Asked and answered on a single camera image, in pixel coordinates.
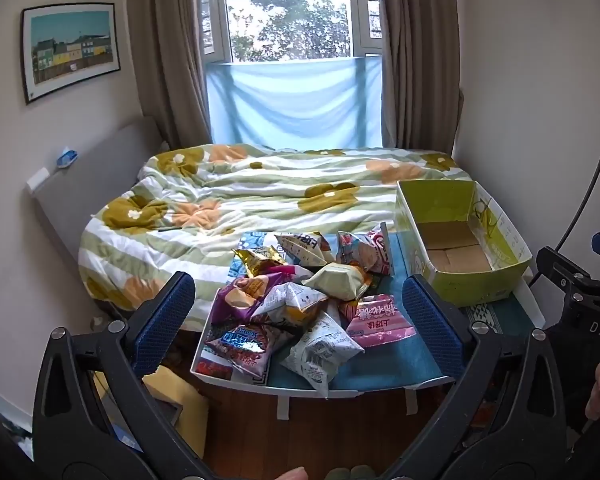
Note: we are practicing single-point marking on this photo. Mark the patterned blue tablecloth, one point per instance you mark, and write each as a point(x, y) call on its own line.
point(395, 362)

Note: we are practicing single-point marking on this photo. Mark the green cardboard box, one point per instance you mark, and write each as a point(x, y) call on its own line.
point(472, 285)

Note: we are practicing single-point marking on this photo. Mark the white grey snack packet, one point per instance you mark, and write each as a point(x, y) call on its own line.
point(317, 355)

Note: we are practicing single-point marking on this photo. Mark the gold snack packet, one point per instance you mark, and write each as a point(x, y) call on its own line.
point(257, 262)

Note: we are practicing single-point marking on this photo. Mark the pale green orange snack packet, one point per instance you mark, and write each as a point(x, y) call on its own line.
point(335, 280)

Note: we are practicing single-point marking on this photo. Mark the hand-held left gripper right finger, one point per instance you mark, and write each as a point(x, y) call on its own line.
point(430, 321)

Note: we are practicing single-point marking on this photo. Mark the white blue chip packet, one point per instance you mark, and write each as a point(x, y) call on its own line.
point(302, 247)

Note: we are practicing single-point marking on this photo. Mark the blue red snack packet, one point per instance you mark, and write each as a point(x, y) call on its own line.
point(240, 350)

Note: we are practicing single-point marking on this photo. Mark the grey bed headboard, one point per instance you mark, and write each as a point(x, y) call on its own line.
point(75, 195)

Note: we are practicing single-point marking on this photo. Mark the floral striped blanket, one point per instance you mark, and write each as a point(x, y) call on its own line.
point(260, 195)

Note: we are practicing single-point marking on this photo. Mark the light blue window cloth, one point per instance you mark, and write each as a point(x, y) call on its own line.
point(290, 105)

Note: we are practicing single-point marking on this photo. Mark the white yellow snack packet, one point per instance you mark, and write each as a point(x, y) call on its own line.
point(290, 305)

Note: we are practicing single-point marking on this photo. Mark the framed wall picture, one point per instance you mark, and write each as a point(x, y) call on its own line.
point(70, 50)

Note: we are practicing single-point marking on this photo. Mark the small blue object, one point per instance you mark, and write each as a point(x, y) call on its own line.
point(66, 158)

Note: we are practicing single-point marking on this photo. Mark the window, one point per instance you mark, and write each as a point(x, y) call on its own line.
point(290, 10)

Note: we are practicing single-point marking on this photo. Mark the pink white snack packet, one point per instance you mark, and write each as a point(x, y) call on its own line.
point(380, 322)

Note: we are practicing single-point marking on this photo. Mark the purple snack packet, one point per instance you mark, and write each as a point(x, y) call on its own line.
point(235, 300)

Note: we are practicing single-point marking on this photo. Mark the black curved rod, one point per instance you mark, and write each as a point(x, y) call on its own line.
point(591, 170)

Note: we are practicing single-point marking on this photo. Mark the small white box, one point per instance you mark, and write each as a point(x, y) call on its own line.
point(37, 179)

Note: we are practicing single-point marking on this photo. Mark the red pink cracker packet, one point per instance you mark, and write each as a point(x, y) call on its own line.
point(365, 252)

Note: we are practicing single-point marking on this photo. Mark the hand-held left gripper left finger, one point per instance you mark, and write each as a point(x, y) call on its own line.
point(162, 321)

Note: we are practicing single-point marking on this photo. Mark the brown curtain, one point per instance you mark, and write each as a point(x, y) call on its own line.
point(420, 50)
point(170, 55)

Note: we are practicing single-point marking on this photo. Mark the yellow box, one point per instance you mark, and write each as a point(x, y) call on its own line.
point(180, 400)

